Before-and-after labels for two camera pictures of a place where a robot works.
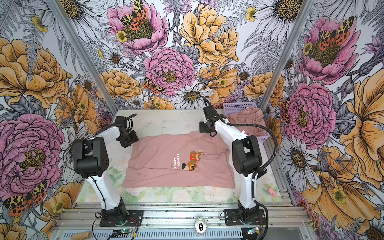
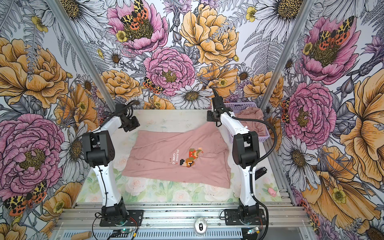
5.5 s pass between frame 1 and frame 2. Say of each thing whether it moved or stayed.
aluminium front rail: stayed
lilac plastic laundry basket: stayed
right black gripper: moved
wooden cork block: stayed
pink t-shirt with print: moved
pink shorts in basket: stayed
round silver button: stayed
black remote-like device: stayed
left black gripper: moved
